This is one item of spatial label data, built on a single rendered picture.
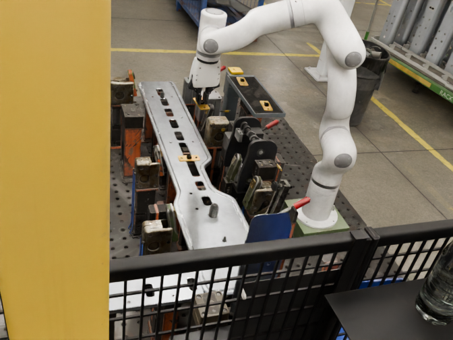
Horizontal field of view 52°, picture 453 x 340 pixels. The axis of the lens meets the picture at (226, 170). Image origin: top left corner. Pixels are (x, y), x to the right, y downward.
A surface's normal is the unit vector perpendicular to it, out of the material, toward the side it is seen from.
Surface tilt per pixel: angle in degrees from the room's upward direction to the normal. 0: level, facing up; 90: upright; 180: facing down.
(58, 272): 90
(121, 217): 0
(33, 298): 90
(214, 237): 0
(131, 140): 90
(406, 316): 0
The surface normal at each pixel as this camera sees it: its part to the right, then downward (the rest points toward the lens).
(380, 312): 0.15, -0.81
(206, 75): 0.38, 0.62
